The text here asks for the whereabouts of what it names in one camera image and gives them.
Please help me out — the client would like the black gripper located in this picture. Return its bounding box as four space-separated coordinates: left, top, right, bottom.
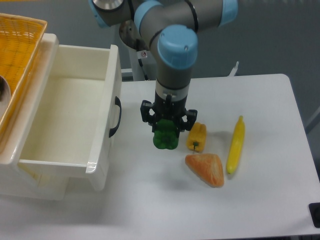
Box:
140 93 198 138

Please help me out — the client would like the green bell pepper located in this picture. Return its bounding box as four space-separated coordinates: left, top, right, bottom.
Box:
153 119 179 150

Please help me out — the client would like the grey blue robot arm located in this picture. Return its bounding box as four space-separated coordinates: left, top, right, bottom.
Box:
89 0 238 136

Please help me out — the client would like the yellow bell pepper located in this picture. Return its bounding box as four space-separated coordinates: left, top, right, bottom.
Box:
186 122 207 153

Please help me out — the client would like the open upper white drawer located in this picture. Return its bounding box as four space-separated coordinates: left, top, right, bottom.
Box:
23 45 122 191

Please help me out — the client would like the white drawer cabinet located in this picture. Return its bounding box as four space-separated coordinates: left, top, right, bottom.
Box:
0 33 69 201

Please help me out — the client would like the orange triangular bread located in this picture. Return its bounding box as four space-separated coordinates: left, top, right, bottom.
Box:
185 153 225 188

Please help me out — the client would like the yellow banana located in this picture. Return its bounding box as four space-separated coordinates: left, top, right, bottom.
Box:
226 115 246 175

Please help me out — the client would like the yellow woven basket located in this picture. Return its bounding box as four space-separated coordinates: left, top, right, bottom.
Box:
0 13 48 136

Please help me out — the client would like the white bowl in basket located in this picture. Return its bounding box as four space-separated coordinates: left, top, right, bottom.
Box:
0 76 11 121

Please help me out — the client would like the black object at table edge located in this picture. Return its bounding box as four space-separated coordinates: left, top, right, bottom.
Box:
308 202 320 229

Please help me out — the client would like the black drawer handle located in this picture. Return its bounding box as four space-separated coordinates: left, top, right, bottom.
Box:
108 96 122 138

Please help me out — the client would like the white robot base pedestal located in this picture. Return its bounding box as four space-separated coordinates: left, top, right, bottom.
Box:
118 20 157 81

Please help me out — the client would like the white metal bracket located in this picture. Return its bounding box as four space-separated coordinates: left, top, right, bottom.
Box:
228 61 240 77

